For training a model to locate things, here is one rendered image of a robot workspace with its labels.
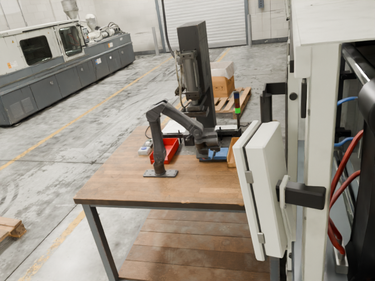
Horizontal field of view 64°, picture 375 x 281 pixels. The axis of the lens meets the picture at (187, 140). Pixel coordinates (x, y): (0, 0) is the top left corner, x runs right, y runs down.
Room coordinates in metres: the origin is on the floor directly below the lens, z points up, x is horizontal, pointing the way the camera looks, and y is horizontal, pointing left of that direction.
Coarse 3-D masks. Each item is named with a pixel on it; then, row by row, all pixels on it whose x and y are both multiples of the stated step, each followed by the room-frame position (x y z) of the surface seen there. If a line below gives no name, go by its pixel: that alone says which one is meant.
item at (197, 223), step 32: (128, 160) 1.76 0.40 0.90; (192, 160) 1.63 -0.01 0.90; (96, 192) 1.44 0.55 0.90; (128, 192) 1.39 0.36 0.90; (160, 192) 1.34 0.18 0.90; (192, 192) 1.29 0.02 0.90; (224, 192) 1.25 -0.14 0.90; (96, 224) 1.42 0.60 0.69; (160, 224) 1.91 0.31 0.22; (192, 224) 1.85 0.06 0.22; (224, 224) 1.79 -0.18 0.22; (128, 256) 1.62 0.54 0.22; (160, 256) 1.57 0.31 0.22; (192, 256) 1.53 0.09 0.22; (224, 256) 1.48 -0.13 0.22
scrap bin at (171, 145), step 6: (162, 138) 1.89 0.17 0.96; (168, 138) 1.88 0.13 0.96; (174, 138) 1.87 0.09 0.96; (168, 144) 1.88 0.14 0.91; (174, 144) 1.77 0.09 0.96; (168, 150) 1.81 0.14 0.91; (174, 150) 1.75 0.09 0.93; (150, 156) 1.67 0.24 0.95; (168, 156) 1.64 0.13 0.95; (168, 162) 1.63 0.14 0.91
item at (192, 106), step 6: (204, 96) 1.97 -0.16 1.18; (192, 102) 1.86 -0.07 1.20; (198, 102) 1.88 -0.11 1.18; (186, 108) 1.91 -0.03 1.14; (192, 108) 1.81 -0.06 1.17; (198, 108) 1.79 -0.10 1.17; (204, 108) 1.86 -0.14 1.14; (186, 114) 1.83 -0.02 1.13; (192, 114) 1.82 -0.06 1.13; (198, 114) 1.81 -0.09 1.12; (204, 114) 1.79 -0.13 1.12
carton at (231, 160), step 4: (232, 140) 1.71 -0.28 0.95; (236, 140) 1.71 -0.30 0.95; (232, 144) 1.70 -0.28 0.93; (232, 148) 1.68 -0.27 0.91; (228, 152) 1.53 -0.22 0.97; (232, 152) 1.64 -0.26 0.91; (228, 156) 1.51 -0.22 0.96; (232, 156) 1.59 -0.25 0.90; (228, 160) 1.50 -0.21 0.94; (232, 160) 1.55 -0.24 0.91; (228, 164) 1.48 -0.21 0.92; (232, 164) 1.48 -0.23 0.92
